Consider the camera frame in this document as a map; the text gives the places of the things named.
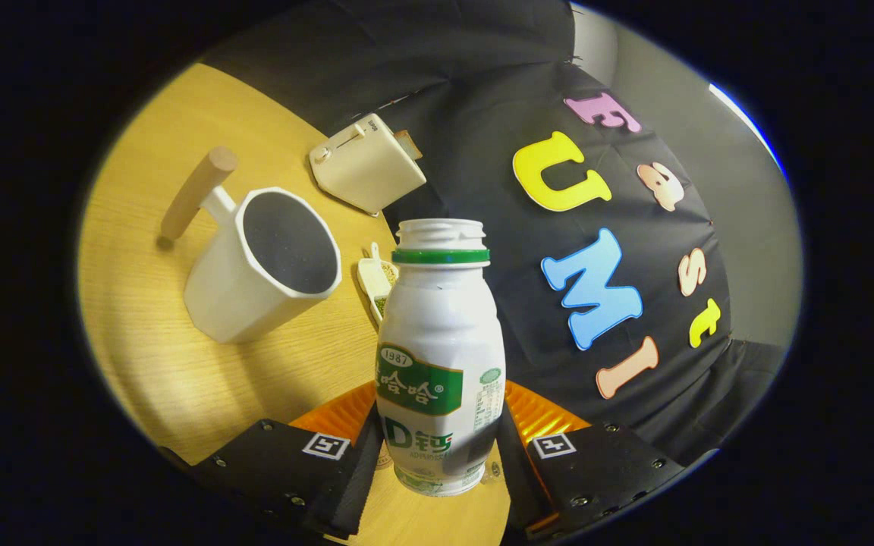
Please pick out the wooden table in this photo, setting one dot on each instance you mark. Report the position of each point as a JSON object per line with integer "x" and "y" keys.
{"x": 149, "y": 341}

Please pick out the cream white toaster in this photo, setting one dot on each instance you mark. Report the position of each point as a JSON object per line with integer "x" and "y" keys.
{"x": 369, "y": 171}

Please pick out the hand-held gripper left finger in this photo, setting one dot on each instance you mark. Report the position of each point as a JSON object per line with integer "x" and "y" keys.
{"x": 361, "y": 485}

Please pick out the toasted bread slice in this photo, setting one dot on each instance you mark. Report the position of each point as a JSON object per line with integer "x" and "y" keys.
{"x": 408, "y": 144}

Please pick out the white juice bottle green label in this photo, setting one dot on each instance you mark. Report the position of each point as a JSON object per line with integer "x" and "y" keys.
{"x": 437, "y": 326}

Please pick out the small white divided dish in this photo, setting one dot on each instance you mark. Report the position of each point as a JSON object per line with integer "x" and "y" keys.
{"x": 372, "y": 277}

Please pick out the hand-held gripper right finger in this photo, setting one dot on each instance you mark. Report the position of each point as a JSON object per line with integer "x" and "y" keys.
{"x": 520, "y": 493}

